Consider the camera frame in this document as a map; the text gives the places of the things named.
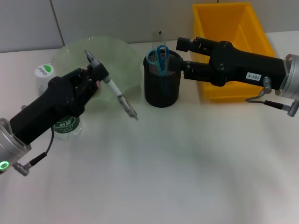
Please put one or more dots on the silver clear ballpoint pen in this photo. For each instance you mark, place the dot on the silver clear ballpoint pen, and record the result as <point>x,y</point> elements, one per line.
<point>116,93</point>

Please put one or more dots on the blue capped scissors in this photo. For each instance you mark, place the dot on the blue capped scissors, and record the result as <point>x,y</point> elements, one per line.
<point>162,60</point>

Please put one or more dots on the pale green wavy fruit bowl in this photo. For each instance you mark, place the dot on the pale green wavy fruit bowl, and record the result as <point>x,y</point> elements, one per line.
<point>121,63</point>

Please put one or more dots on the yellow plastic storage bin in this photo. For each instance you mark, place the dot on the yellow plastic storage bin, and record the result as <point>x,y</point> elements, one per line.
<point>233,23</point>

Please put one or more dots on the clear plastic ruler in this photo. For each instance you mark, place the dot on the clear plastic ruler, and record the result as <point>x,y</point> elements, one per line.
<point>159,38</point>

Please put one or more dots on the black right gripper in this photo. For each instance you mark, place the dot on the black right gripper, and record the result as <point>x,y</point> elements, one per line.
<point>245,67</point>

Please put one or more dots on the black mesh pen cup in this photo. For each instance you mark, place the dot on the black mesh pen cup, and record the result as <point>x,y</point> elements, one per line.
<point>161,93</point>

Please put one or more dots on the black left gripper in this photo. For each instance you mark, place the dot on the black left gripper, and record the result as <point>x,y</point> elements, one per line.
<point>46,112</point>

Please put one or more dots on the clear green label water bottle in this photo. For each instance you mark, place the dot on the clear green label water bottle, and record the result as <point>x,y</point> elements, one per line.
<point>44,72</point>

